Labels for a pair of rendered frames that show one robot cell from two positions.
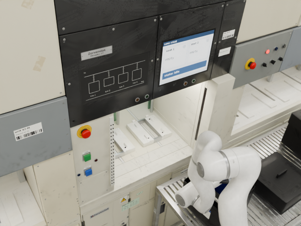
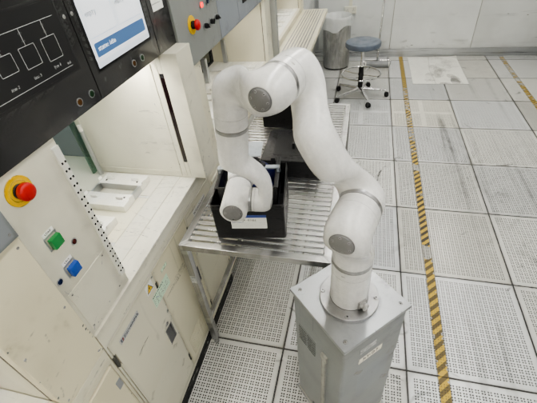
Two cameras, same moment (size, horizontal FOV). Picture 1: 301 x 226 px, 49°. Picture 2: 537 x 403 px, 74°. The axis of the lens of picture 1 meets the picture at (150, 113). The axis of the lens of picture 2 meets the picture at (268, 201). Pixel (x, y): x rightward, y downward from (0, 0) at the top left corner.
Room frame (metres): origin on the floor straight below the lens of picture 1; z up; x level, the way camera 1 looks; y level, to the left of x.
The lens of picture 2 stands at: (0.21, 0.23, 1.77)
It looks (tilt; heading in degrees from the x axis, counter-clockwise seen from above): 40 degrees down; 323
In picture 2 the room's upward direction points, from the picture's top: 6 degrees counter-clockwise
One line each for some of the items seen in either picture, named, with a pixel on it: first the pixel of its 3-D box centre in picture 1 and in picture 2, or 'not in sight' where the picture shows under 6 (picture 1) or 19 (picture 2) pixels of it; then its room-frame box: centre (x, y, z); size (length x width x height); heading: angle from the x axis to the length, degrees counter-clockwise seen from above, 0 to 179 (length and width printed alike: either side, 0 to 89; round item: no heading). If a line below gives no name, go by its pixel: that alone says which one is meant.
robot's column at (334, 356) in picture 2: not in sight; (343, 353); (0.62, -0.36, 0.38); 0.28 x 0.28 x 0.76; 81
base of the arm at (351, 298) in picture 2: not in sight; (350, 278); (0.62, -0.36, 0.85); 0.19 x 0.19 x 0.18
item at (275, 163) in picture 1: (279, 179); (295, 150); (1.32, -0.79, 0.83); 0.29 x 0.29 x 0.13; 38
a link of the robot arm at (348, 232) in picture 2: not in sight; (351, 237); (0.61, -0.33, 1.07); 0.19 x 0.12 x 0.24; 111
